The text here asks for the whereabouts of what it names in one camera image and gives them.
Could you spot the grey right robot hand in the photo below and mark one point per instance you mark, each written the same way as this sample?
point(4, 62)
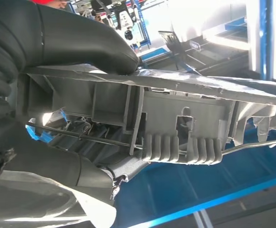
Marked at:
point(81, 41)

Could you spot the blue metal shelf rack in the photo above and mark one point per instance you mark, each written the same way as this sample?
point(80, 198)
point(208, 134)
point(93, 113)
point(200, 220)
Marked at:
point(176, 188)

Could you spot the clear plastic film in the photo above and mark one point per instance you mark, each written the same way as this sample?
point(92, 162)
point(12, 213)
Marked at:
point(33, 204)

